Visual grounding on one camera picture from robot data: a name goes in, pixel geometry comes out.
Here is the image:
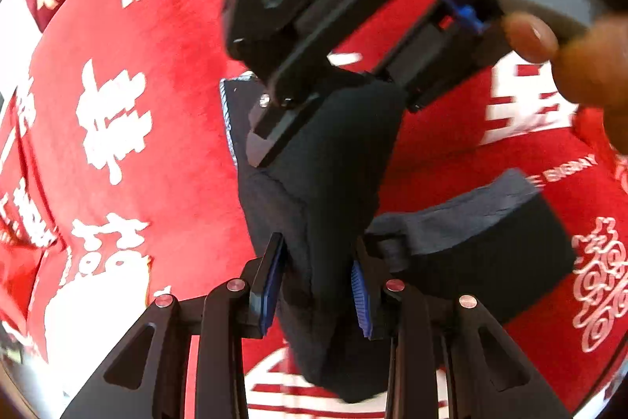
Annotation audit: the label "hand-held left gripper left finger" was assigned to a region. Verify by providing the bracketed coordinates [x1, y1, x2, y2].
[61, 232, 288, 419]

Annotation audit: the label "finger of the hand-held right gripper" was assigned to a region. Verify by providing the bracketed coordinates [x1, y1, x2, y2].
[373, 0, 511, 113]
[221, 0, 445, 169]

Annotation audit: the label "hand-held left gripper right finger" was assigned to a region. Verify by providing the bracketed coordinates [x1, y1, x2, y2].
[351, 235, 572, 419]

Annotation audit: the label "black pants with blue trim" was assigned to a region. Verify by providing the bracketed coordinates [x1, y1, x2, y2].
[221, 75, 577, 403]

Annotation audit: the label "person's right hand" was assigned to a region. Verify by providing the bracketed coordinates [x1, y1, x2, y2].
[503, 13, 628, 156]

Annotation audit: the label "red printed blanket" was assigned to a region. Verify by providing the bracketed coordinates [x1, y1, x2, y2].
[0, 0, 628, 419]

